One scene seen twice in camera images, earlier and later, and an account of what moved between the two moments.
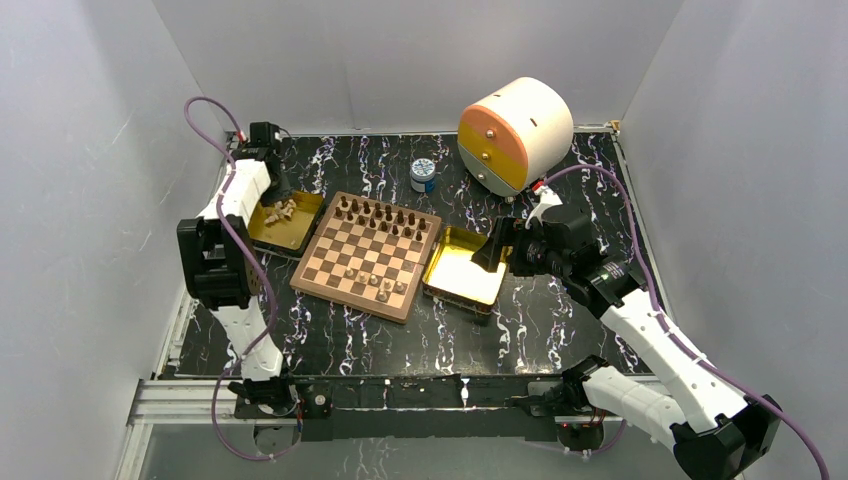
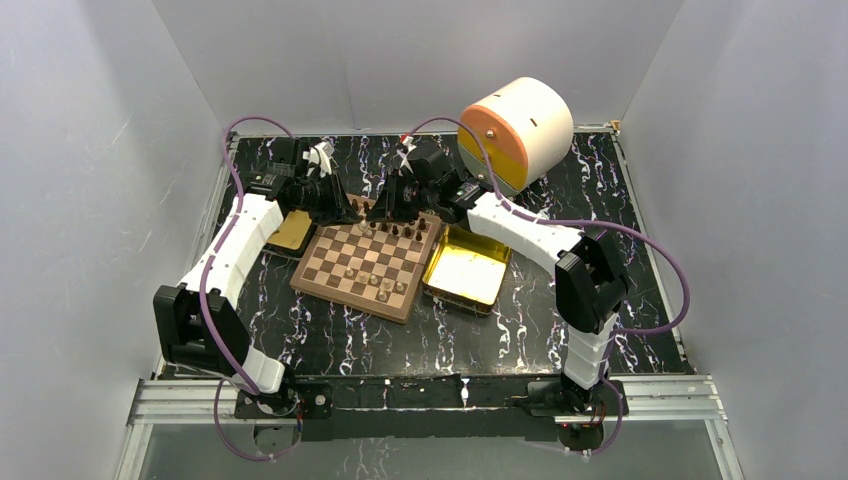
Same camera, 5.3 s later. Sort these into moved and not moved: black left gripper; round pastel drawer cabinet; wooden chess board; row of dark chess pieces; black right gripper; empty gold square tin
Moved: black right gripper; black left gripper
Not moved: row of dark chess pieces; round pastel drawer cabinet; wooden chess board; empty gold square tin
